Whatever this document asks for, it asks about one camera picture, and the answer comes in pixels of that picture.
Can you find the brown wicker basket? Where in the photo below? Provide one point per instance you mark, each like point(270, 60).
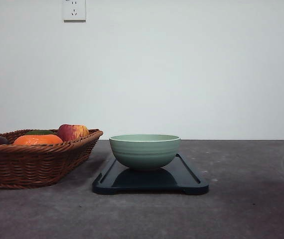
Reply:
point(37, 166)

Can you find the dark rectangular tray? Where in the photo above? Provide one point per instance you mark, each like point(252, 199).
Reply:
point(177, 178)

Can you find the orange tangerine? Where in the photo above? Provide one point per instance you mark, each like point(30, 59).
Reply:
point(37, 139)

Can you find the white wall socket left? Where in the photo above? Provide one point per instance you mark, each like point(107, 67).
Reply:
point(74, 12)

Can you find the green ceramic bowl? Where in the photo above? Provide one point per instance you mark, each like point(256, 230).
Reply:
point(144, 151)

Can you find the red yellow apple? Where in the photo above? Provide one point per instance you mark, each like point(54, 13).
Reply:
point(69, 132)

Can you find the dark green fruit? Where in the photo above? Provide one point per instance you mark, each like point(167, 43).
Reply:
point(40, 132)

